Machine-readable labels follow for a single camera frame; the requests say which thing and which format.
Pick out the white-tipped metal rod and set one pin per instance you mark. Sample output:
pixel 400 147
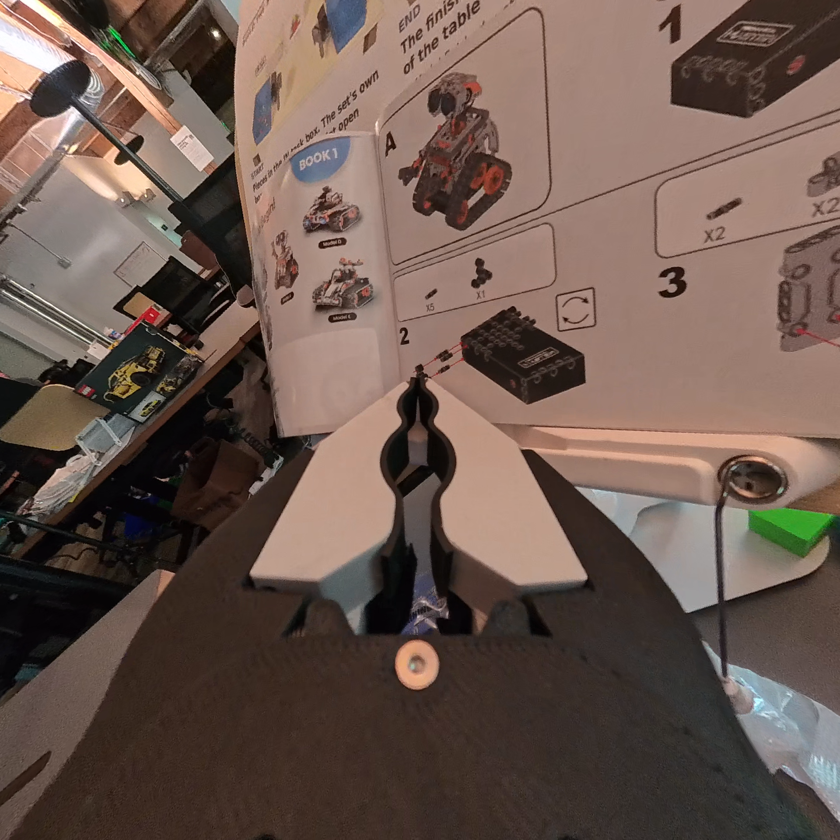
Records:
pixel 754 478

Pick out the green foam block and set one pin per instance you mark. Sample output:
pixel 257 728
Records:
pixel 787 531

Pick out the brown cardboard box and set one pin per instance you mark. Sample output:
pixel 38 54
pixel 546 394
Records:
pixel 216 485

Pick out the black mesh office chair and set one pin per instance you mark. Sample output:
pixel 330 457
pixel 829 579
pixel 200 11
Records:
pixel 210 210

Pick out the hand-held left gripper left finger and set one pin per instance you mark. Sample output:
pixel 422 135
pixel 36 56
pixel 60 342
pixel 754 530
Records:
pixel 328 525

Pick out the black floor lamp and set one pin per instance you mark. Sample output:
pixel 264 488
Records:
pixel 59 88

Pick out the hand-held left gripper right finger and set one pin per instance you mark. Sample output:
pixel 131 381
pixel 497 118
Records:
pixel 512 525

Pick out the instruction booklet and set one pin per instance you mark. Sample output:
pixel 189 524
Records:
pixel 623 164

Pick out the crinkled bag of orange gears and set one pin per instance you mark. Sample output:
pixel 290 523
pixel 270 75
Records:
pixel 787 722

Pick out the white paper sign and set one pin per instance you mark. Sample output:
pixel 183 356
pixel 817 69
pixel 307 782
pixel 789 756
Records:
pixel 195 149

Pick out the yellow car picture box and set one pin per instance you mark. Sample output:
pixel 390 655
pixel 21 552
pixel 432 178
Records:
pixel 138 374

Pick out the grey desk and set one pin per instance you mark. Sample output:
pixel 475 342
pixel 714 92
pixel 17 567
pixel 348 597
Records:
pixel 754 630

